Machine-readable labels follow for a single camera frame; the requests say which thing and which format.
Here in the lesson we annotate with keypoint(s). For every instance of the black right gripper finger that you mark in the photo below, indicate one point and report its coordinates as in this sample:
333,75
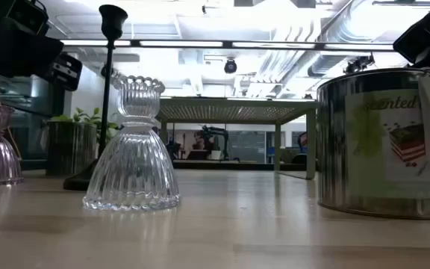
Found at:
424,39

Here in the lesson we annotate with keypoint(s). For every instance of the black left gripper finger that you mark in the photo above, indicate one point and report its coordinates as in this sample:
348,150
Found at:
66,71
21,56

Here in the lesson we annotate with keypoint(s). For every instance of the silver ribbed candle tin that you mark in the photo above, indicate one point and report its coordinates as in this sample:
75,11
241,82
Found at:
71,149

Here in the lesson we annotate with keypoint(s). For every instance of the clear glass candle holder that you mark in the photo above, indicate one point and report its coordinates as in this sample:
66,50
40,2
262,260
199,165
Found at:
131,160

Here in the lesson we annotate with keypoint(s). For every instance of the green label candle tin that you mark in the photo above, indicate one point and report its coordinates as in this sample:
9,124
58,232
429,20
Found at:
371,149

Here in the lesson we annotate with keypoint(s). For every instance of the black metal candlestick holder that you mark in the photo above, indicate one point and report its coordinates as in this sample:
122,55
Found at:
106,97

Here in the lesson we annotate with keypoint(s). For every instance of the black clamp on bar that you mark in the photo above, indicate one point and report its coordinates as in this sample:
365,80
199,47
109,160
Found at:
358,64

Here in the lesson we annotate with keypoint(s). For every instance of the metal bar with light strips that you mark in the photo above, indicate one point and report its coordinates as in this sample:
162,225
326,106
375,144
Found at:
185,44

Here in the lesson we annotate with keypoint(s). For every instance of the green perforated metal riser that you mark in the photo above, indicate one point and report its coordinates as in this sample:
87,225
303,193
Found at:
237,111

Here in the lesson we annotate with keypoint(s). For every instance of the black round camera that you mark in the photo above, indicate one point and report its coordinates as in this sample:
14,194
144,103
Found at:
230,66

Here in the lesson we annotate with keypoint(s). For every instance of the black aluminium table frame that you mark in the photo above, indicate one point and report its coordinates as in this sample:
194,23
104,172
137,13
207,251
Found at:
237,165

